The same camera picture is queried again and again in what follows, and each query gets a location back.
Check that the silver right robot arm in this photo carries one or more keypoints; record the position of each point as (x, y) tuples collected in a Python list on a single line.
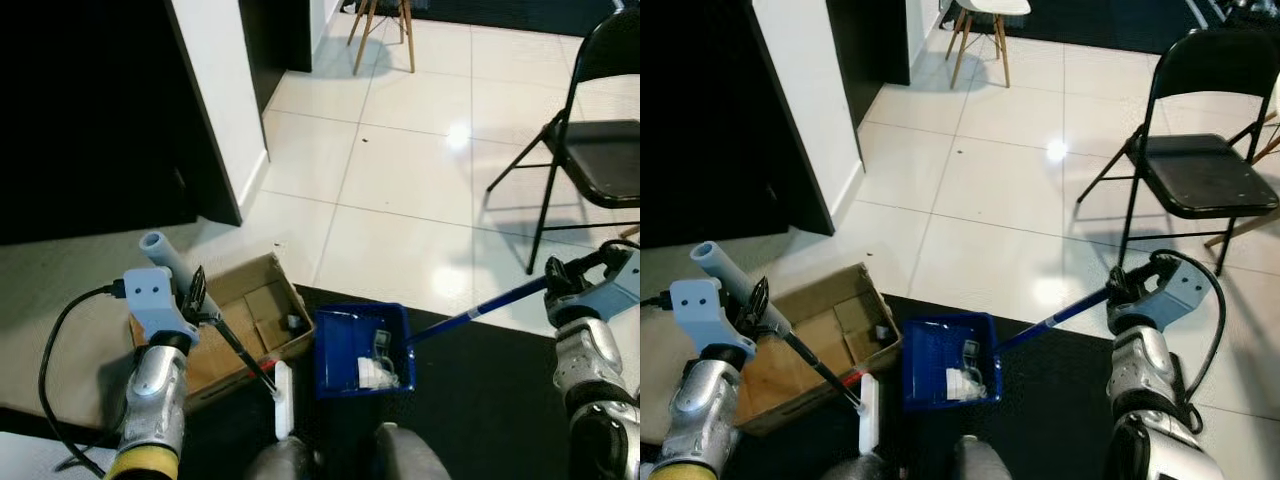
[(585, 365), (1140, 375)]

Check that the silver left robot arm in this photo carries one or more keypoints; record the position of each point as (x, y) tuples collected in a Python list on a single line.
[(155, 395), (700, 410)]

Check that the brown cardboard box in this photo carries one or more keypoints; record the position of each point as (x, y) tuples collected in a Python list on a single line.
[(840, 320), (255, 300)]

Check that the black folding chair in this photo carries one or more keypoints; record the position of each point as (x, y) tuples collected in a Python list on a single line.
[(610, 155), (1210, 175)]

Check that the black rug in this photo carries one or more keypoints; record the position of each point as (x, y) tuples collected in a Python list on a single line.
[(480, 400), (500, 12), (1050, 420), (1100, 20)]

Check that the small grey plastic item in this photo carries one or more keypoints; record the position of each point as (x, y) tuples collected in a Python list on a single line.
[(381, 343), (971, 352)]

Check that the grey left robot leg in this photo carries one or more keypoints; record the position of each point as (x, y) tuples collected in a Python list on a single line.
[(850, 470), (280, 462)]

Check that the grey robot leg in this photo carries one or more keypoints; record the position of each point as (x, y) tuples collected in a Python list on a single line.
[(280, 462), (850, 470), (410, 458), (985, 462)]

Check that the large black cabinet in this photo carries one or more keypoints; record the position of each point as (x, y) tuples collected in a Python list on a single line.
[(720, 110), (90, 110)]

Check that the grey right robot leg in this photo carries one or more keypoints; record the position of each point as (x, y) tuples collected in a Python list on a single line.
[(985, 462), (410, 458)]

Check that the white furniture top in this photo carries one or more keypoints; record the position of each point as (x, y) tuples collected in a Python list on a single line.
[(30, 460)]

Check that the narrow black cabinet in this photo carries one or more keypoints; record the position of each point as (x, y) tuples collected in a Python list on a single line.
[(870, 40), (275, 35)]

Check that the light blue right wrist camera mount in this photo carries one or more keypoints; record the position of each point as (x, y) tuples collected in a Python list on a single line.
[(615, 290), (1175, 290)]

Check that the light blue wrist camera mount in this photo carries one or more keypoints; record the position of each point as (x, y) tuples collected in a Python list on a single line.
[(700, 305), (150, 295), (615, 290), (1175, 290)]

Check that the light blue left wrist camera mount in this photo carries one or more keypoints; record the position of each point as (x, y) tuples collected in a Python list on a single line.
[(700, 305), (150, 295)]

